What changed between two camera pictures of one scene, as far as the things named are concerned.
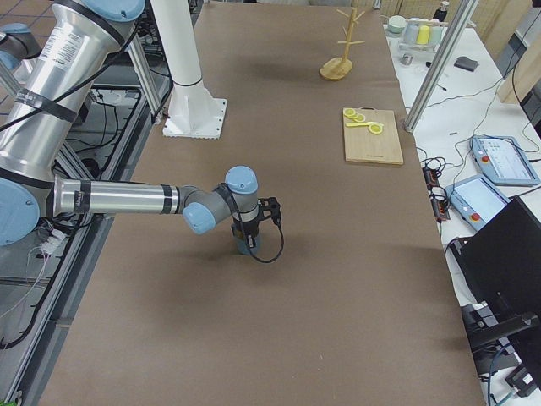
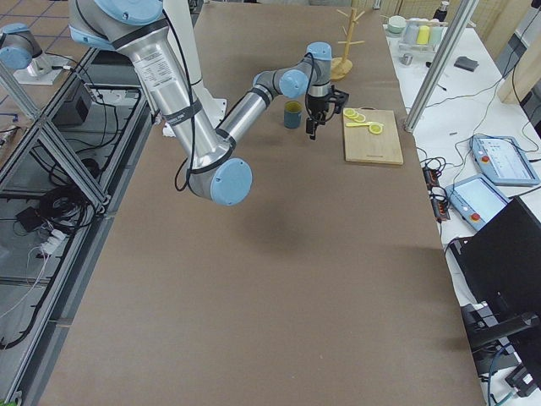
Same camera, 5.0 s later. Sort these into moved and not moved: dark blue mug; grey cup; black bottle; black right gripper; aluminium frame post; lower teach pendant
Moved: dark blue mug; black right gripper
Not moved: black bottle; aluminium frame post; grey cup; lower teach pendant
